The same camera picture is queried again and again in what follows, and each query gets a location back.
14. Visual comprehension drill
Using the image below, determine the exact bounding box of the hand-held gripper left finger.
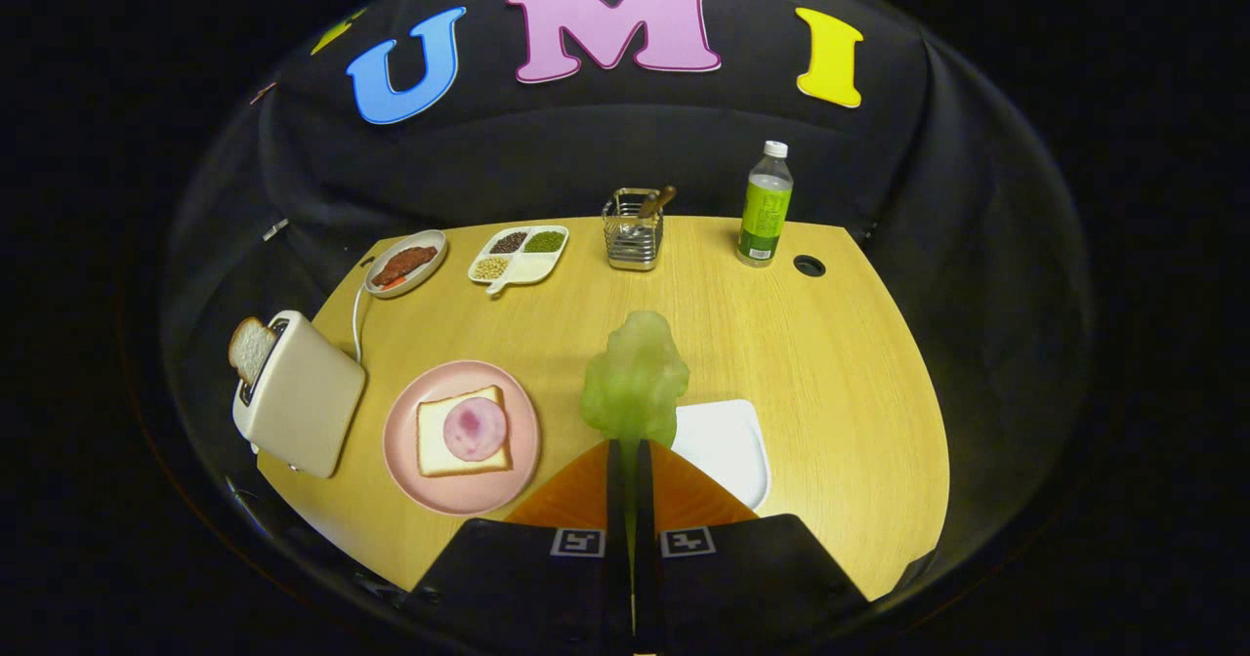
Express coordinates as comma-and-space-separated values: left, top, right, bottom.
405, 439, 634, 652

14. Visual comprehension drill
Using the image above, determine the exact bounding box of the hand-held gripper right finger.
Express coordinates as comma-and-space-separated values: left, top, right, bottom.
635, 439, 870, 652

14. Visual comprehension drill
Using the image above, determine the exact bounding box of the green lettuce leaf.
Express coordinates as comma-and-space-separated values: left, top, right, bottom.
580, 310, 690, 559

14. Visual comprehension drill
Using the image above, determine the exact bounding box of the toasted bread slice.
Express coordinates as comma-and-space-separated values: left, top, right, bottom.
229, 317, 279, 387

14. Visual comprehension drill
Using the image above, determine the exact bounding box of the white square plate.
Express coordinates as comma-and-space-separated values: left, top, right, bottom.
670, 399, 772, 511

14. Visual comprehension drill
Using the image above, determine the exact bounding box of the pink ham slice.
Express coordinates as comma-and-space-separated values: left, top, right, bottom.
443, 397, 509, 462

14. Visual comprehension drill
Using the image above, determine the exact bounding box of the white bread slice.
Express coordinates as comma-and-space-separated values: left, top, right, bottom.
417, 386, 513, 478

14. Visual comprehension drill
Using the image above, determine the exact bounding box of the pink round plate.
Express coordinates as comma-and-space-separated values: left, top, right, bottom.
382, 360, 541, 516

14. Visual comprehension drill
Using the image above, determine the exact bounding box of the white divided bean dish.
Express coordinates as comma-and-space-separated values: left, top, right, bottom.
468, 225, 570, 295

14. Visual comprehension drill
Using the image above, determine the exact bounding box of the metal mesh holder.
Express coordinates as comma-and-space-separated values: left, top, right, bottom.
603, 187, 665, 271

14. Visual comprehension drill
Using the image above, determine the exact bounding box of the white round plate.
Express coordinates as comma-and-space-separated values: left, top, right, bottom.
363, 229, 449, 299

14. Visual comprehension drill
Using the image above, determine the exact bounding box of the green label plastic bottle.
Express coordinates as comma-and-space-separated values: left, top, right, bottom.
736, 141, 794, 267

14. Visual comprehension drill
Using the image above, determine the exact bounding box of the brown meat steak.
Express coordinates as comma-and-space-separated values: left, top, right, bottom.
371, 245, 438, 289

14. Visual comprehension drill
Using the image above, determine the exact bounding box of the cream white toaster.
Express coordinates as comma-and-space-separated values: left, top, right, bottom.
232, 310, 367, 479

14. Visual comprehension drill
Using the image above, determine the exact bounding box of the black backdrop cloth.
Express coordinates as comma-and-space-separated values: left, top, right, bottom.
161, 0, 1090, 579

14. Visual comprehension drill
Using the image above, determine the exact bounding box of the white toaster cable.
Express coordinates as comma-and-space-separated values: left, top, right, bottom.
351, 280, 378, 365

